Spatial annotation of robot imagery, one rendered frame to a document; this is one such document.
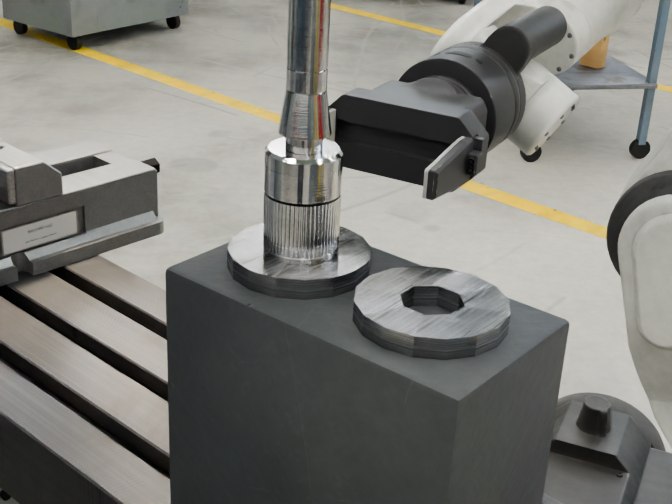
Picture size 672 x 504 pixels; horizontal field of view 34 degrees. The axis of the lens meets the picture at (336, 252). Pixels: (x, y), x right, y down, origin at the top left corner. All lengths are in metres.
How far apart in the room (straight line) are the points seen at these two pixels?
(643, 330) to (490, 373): 0.55
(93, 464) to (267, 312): 0.25
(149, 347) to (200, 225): 2.59
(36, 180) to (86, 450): 0.34
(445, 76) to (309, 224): 0.23
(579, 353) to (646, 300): 1.85
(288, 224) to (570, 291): 2.66
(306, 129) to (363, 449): 0.19
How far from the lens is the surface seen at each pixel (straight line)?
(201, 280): 0.66
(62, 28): 5.61
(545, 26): 0.91
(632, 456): 1.51
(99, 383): 0.92
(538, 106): 0.91
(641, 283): 1.10
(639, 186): 1.11
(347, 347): 0.59
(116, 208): 1.15
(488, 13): 0.95
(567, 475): 1.45
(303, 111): 0.63
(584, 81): 4.31
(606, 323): 3.13
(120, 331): 0.99
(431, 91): 0.81
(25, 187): 1.08
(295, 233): 0.64
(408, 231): 3.56
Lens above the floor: 1.42
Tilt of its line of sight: 25 degrees down
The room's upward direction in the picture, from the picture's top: 3 degrees clockwise
